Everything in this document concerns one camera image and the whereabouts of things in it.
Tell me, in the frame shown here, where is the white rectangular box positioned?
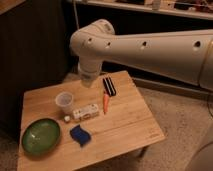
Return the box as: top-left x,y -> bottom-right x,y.
73,104 -> 99,121

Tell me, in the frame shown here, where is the wall shelf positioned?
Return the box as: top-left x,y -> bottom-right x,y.
66,0 -> 213,22

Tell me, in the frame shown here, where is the orange carrot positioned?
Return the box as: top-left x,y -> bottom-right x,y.
103,93 -> 109,114

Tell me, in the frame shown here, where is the wooden table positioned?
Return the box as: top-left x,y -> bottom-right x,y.
17,71 -> 165,171

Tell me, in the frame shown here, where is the green bowl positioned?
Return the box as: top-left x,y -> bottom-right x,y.
21,118 -> 61,156

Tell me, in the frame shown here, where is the clear plastic cup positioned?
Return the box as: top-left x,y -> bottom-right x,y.
55,92 -> 74,114

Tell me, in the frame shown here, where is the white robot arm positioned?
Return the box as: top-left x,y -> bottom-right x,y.
70,19 -> 213,91

